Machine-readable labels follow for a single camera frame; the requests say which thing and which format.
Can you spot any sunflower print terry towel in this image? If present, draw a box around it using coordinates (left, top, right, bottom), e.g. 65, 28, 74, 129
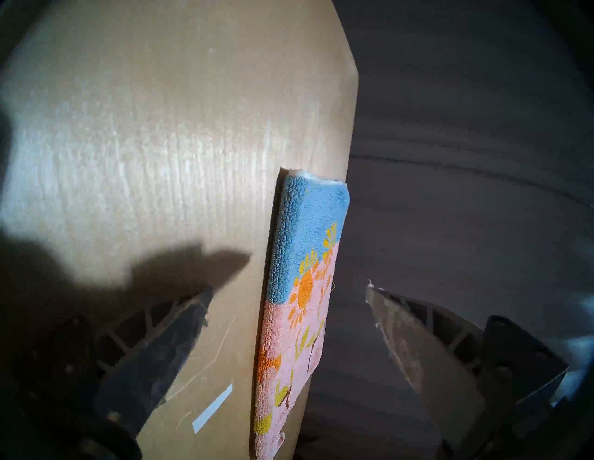
251, 169, 349, 460

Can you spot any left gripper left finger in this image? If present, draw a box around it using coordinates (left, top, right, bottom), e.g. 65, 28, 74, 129
19, 285, 215, 460

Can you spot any grey pleated curtain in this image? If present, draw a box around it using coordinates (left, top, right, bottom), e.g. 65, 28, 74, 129
332, 0, 594, 460

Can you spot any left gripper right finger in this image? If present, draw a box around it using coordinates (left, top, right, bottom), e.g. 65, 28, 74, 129
366, 281, 571, 460

